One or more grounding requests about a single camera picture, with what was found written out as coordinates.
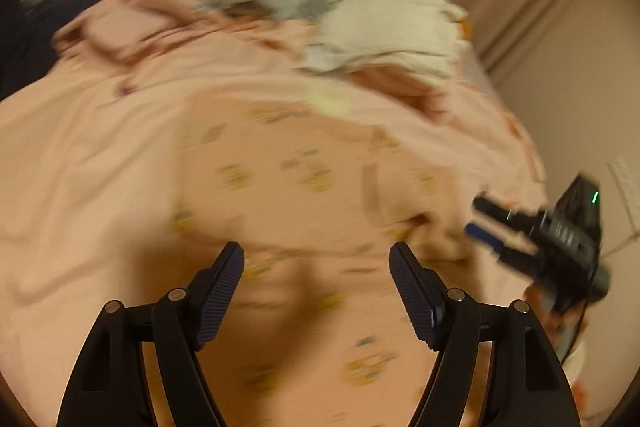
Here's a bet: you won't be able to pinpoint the navy dark cloth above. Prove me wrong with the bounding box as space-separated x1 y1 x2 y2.
0 0 101 100

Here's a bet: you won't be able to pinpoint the pink bed sheet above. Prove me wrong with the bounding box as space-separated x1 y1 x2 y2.
0 0 551 427

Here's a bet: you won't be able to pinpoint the white goose plush toy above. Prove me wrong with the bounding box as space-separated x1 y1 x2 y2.
206 0 473 82

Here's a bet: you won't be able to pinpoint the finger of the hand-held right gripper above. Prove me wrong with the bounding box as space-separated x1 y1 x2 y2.
472 196 547 234
464 221 545 282

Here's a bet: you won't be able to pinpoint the salmon crumpled cloth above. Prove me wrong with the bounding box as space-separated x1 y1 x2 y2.
350 66 451 124

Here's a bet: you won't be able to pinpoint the pink crumpled clothes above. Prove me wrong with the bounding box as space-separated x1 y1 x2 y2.
52 0 321 68

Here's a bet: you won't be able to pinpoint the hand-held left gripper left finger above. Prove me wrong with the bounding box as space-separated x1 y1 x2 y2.
56 241 246 427

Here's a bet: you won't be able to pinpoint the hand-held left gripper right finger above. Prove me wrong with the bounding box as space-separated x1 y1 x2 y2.
389 241 583 427

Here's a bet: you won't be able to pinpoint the pink cartoon print garment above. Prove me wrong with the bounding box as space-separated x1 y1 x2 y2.
170 99 481 427

